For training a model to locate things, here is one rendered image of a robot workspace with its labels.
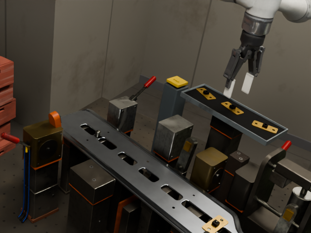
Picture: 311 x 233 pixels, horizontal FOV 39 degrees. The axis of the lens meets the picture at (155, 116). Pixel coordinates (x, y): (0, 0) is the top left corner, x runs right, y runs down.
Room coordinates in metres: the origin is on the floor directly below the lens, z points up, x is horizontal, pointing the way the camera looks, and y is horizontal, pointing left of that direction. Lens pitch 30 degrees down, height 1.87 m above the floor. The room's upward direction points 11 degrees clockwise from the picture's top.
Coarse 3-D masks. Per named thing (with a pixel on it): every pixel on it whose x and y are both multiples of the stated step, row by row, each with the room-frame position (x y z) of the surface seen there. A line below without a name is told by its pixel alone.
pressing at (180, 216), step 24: (72, 120) 1.35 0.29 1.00; (96, 120) 1.38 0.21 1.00; (96, 144) 1.23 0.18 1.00; (120, 144) 1.26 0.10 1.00; (120, 168) 1.13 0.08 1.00; (144, 168) 1.15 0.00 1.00; (168, 168) 1.17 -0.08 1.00; (144, 192) 1.03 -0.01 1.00; (192, 192) 1.08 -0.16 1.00; (168, 216) 0.95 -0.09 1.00; (192, 216) 0.97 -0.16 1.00
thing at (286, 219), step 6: (294, 204) 0.98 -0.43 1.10; (288, 210) 0.97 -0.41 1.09; (294, 210) 0.96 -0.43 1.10; (282, 216) 0.97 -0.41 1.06; (288, 216) 0.96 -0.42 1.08; (294, 216) 0.96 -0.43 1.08; (282, 222) 0.96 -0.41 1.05; (288, 222) 0.96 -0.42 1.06; (276, 228) 0.96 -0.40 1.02; (282, 228) 0.96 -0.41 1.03; (288, 228) 0.95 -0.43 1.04
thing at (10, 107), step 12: (0, 60) 2.12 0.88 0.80; (0, 72) 2.06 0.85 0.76; (12, 72) 2.13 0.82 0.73; (0, 84) 2.06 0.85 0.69; (12, 84) 2.17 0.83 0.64; (0, 96) 2.09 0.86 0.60; (12, 96) 2.17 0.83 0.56; (0, 108) 2.09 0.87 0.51; (12, 108) 2.18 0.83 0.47; (0, 120) 2.09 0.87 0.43; (0, 132) 2.12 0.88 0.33; (0, 144) 2.09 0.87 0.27; (12, 144) 2.14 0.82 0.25
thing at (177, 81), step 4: (176, 76) 1.55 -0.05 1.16; (168, 80) 1.51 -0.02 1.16; (172, 80) 1.51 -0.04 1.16; (176, 80) 1.52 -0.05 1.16; (180, 80) 1.52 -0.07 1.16; (184, 80) 1.53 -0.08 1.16; (172, 84) 1.49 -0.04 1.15; (176, 84) 1.48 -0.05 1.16; (180, 84) 1.49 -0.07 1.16; (184, 84) 1.51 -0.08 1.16
